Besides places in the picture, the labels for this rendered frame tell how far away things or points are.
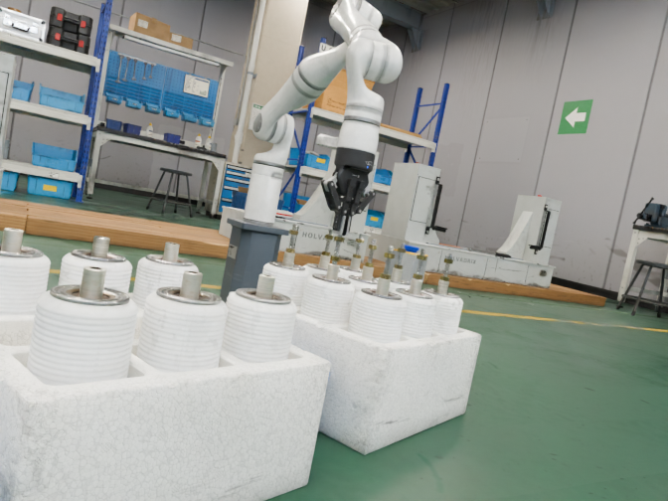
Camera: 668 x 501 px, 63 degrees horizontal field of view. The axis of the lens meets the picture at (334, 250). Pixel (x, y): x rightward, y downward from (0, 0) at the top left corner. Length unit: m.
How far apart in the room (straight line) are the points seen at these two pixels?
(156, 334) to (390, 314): 0.44
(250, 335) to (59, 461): 0.26
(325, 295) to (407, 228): 2.80
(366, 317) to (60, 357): 0.53
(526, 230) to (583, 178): 2.38
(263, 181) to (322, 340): 0.71
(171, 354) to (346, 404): 0.40
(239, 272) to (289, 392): 0.88
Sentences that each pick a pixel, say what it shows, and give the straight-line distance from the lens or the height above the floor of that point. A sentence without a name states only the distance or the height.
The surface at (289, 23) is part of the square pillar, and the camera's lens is 7.94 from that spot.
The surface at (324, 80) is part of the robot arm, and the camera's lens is 1.44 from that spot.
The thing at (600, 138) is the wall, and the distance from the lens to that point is 7.01.
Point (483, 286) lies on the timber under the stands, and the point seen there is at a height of 0.03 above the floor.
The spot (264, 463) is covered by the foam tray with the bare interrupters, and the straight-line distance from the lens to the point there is 0.74.
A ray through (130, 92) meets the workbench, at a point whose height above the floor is 1.26.
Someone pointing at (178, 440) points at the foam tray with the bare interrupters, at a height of 0.11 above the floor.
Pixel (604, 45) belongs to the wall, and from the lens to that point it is 7.43.
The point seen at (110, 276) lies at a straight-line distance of 0.83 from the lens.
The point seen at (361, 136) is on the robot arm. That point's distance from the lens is 1.02.
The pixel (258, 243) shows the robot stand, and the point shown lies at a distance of 1.56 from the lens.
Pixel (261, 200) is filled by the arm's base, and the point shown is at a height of 0.37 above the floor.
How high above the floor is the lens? 0.39
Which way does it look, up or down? 4 degrees down
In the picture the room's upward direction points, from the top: 11 degrees clockwise
